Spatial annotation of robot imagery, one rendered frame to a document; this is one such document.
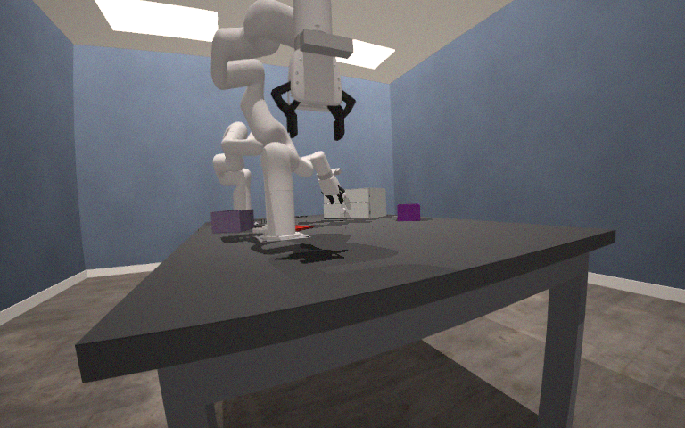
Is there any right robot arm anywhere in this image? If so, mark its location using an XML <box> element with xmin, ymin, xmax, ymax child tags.
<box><xmin>210</xmin><ymin>0</ymin><xmax>354</xmax><ymax>240</ymax></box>

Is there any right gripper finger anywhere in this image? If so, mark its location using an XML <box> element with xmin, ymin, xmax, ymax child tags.
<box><xmin>327</xmin><ymin>90</ymin><xmax>356</xmax><ymax>141</ymax></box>
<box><xmin>271</xmin><ymin>81</ymin><xmax>301</xmax><ymax>138</ymax></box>

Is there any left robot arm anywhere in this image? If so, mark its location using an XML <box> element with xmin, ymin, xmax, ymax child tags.
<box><xmin>213</xmin><ymin>122</ymin><xmax>342</xmax><ymax>210</ymax></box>

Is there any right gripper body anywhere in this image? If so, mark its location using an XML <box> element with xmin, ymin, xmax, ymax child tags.
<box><xmin>287</xmin><ymin>48</ymin><xmax>343</xmax><ymax>112</ymax></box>

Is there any purple open-top box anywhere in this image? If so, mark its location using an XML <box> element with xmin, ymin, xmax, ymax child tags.
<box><xmin>210</xmin><ymin>210</ymin><xmax>254</xmax><ymax>234</ymax></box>
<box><xmin>397</xmin><ymin>204</ymin><xmax>420</xmax><ymax>221</ymax></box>

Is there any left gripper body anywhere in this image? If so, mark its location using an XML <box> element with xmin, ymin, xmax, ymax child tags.
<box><xmin>318</xmin><ymin>175</ymin><xmax>340</xmax><ymax>195</ymax></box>

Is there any white cabinet with drawer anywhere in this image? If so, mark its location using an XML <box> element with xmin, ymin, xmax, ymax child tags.
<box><xmin>324</xmin><ymin>188</ymin><xmax>386</xmax><ymax>219</ymax></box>

